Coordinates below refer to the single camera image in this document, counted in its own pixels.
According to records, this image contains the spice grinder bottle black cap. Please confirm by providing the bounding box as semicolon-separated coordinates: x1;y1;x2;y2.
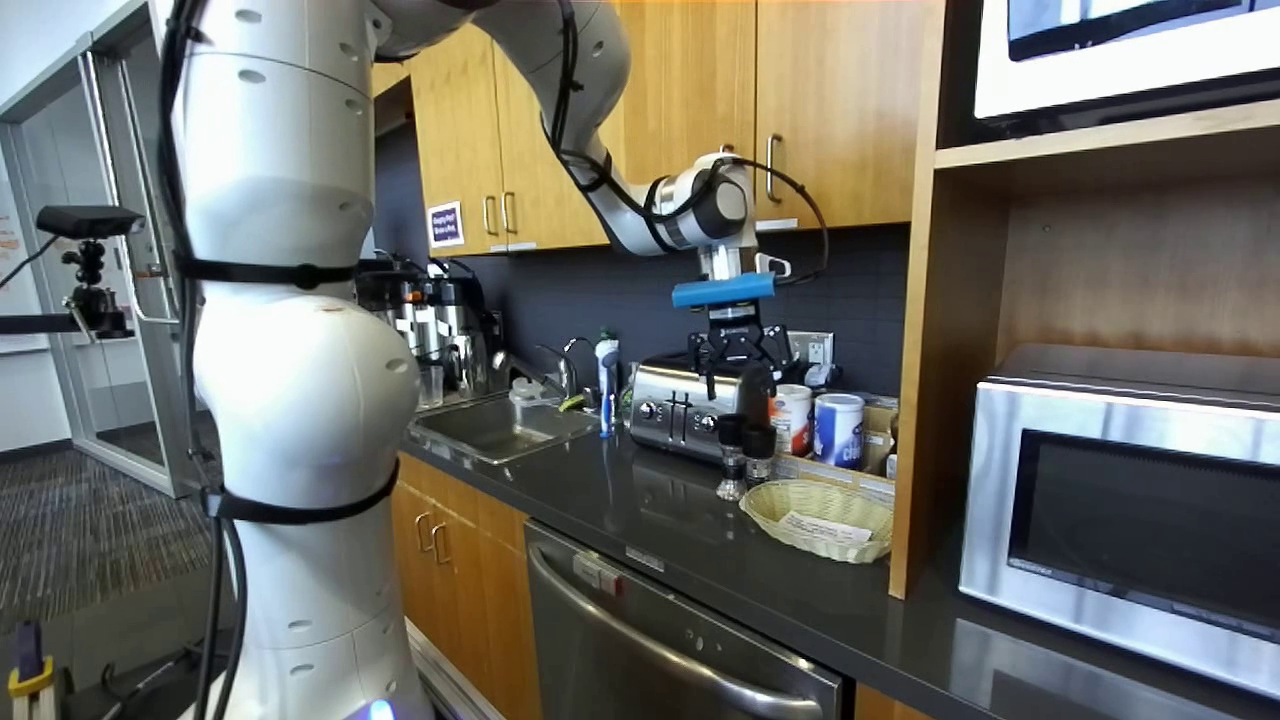
740;365;777;481

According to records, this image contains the chrome sink faucet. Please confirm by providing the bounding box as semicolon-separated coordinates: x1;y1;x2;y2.
555;338;582;395

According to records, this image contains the white wall outlet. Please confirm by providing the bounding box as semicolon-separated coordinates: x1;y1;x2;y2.
793;334;837;390

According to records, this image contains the wooden organizer box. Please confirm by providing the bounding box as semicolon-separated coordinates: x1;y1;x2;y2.
773;386;863;472

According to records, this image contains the dish soap bottle green cap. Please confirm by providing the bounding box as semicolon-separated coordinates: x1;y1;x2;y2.
592;334;624;438

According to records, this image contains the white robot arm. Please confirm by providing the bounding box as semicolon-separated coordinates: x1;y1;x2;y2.
148;0;777;720

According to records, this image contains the coffee machine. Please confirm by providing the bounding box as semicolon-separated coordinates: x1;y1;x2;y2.
356;258;494;405

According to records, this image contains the tripod mounted camera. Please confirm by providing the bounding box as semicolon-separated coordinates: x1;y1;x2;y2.
0;203;140;340

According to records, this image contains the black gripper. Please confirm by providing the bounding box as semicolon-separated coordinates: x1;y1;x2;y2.
687;304;793;372

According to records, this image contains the stainless steel sink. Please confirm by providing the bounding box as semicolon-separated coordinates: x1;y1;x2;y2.
412;400;592;466

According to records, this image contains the blue white canister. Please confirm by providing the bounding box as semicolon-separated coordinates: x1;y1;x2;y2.
813;394;863;469

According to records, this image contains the stainless steel dishwasher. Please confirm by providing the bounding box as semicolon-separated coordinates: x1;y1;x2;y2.
528;525;853;720

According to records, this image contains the red white canister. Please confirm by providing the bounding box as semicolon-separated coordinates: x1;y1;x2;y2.
773;386;813;457

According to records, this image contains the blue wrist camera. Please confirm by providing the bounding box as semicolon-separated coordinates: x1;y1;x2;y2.
672;271;777;307

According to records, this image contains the stainless steel microwave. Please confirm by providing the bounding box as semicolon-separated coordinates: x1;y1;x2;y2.
958;343;1280;701

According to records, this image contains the silver four-slot toaster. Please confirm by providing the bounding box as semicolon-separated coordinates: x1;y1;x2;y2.
624;355;740;466

